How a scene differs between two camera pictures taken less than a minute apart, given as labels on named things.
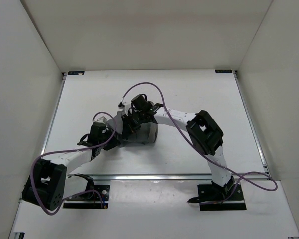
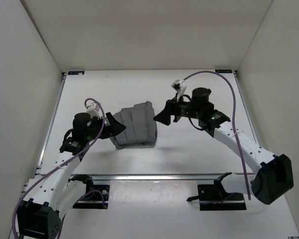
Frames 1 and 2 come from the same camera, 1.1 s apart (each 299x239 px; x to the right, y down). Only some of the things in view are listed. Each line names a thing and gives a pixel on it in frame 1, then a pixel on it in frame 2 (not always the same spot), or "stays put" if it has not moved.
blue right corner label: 223,71 stays put
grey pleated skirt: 147,133 stays put
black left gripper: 114,142 → 115,127
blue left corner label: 75,72 stays put
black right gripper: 128,126 → 164,116
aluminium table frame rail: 174,177 stays put
